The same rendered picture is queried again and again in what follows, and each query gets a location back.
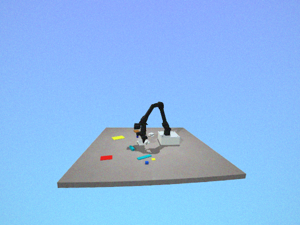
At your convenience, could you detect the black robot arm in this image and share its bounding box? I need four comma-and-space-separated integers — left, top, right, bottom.
134, 102, 171, 136

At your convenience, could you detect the red flat rectangular plate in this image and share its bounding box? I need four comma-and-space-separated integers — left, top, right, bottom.
101, 155, 112, 160

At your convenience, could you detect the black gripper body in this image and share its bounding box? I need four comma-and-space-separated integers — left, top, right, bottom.
141, 129, 148, 139

